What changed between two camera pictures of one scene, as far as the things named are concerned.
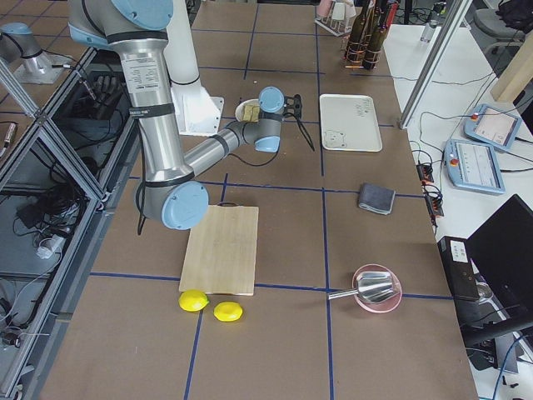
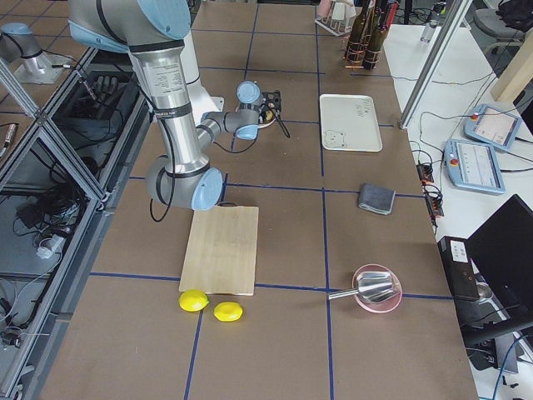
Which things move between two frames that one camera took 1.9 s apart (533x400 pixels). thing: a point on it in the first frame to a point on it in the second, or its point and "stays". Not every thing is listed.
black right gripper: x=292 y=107 to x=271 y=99
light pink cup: x=325 y=7 stays
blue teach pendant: x=473 y=166 stays
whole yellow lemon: x=193 y=300 stays
